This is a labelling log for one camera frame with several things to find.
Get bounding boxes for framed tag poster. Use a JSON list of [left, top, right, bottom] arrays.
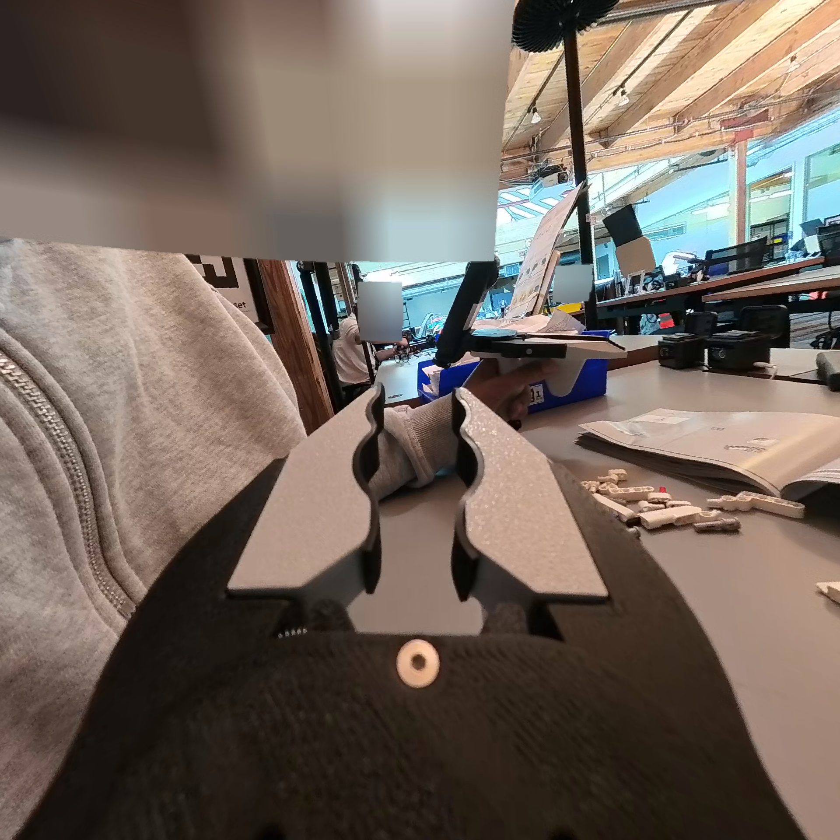
[[185, 255, 273, 336]]

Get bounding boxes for blue plastic bin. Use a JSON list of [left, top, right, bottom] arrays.
[[416, 341, 608, 414]]

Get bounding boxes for white angled lego beam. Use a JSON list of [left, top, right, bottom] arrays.
[[705, 491, 806, 519]]

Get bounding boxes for person's grey hoodie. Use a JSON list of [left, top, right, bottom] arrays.
[[0, 239, 309, 840]]

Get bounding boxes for person's left forearm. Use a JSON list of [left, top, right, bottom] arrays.
[[367, 394, 460, 503]]

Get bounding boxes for wooden post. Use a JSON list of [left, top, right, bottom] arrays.
[[259, 259, 336, 434]]

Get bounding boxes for lego instruction booklet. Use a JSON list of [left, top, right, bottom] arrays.
[[576, 408, 840, 519]]

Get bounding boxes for pile of lego pieces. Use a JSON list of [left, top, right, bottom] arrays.
[[581, 469, 742, 534]]

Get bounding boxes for long office desks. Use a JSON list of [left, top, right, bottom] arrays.
[[597, 256, 840, 336]]

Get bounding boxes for black charging dock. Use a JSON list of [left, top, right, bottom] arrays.
[[707, 330, 772, 371], [658, 331, 706, 370]]

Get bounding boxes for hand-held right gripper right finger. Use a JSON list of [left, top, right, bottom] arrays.
[[451, 387, 611, 619]]

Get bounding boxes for cardboard display board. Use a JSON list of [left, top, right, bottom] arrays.
[[505, 180, 592, 319]]

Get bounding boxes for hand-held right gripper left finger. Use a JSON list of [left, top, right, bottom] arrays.
[[226, 384, 386, 616]]

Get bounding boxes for black floor lamp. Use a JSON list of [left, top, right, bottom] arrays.
[[512, 0, 621, 329]]

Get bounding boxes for person's left hand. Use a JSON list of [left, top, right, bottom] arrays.
[[469, 357, 557, 431]]

